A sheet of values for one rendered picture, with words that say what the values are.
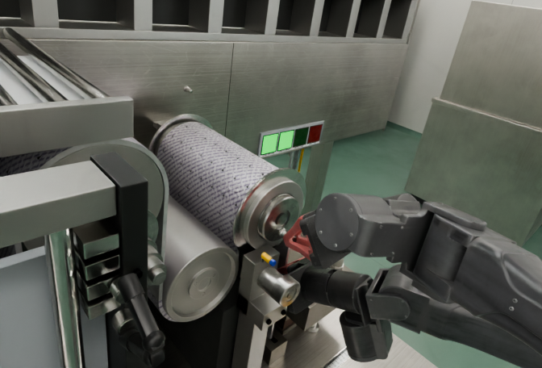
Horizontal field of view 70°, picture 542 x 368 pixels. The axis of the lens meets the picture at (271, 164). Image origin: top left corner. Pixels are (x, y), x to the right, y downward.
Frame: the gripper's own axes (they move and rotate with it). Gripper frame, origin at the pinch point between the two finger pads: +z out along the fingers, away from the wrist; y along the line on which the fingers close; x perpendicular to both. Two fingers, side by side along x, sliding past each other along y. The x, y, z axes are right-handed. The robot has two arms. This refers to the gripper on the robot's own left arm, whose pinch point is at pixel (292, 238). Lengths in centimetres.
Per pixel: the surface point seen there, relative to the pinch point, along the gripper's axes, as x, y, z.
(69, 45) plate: 39.3, -15.4, 16.5
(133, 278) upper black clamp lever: 6.1, -29.2, -17.2
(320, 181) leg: 2, 81, 63
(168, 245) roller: 5.4, -15.0, 7.1
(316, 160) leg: 11, 78, 58
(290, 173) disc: 9.0, 2.4, -1.8
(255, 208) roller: 6.2, -4.9, -0.3
